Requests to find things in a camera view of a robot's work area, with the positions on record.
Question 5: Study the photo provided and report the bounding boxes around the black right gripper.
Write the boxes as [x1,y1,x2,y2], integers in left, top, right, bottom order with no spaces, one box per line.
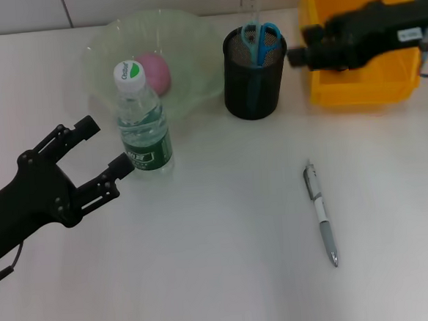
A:
[283,0,428,74]

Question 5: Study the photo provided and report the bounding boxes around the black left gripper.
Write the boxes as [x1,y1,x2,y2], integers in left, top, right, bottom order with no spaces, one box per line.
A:
[0,113,141,261]

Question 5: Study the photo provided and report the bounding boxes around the clear water bottle green label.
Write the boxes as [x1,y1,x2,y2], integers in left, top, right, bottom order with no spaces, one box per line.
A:
[111,56,175,174]

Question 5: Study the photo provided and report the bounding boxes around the blue scissors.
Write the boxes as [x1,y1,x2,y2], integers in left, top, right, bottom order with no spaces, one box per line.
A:
[240,21,284,70]

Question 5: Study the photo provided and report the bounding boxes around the clear plastic ruler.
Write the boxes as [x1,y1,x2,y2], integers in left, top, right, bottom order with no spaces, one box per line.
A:
[238,0,262,29]

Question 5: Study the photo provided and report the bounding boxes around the pink peach toy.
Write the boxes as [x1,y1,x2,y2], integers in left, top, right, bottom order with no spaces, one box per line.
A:
[135,51,174,99]

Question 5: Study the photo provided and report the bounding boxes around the silver ballpoint pen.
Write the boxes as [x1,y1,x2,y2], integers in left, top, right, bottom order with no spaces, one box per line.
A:
[301,156,341,270]

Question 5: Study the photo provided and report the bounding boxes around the black mesh pen holder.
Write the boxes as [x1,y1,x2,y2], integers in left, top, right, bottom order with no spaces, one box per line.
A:
[219,23,292,123]

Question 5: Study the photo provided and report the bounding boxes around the green glass fruit bowl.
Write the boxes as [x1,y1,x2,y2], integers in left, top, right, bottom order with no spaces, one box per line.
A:
[78,4,230,128]

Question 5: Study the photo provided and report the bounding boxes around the yellow plastic bin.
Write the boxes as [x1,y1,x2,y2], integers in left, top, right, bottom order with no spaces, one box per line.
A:
[296,0,426,109]

